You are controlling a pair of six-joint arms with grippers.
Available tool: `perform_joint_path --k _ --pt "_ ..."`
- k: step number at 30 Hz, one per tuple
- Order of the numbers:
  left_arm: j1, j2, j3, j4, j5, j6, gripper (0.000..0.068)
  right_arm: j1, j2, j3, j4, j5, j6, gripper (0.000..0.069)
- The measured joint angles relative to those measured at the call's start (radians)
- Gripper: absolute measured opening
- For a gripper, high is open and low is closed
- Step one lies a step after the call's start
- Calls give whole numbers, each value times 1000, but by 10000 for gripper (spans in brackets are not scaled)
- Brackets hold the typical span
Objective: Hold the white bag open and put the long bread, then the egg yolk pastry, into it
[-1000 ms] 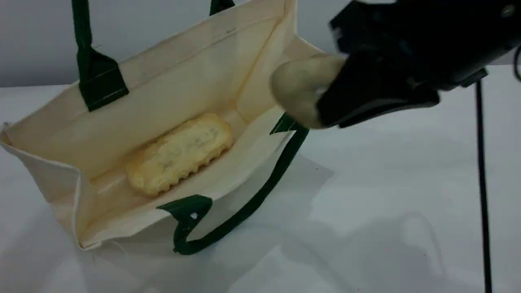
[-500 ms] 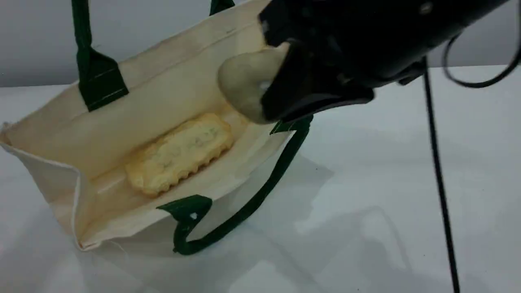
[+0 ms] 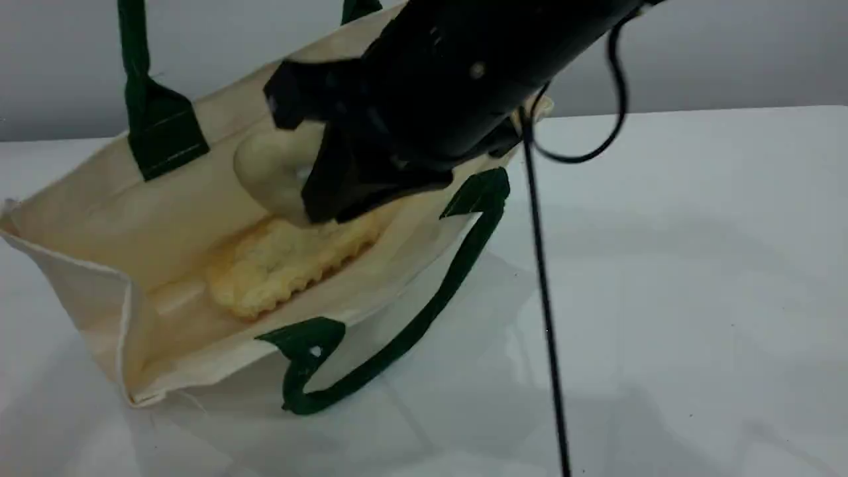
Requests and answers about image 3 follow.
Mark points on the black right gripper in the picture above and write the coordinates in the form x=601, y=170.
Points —
x=437, y=86

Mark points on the long striped orange bread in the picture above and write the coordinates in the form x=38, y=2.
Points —
x=278, y=271

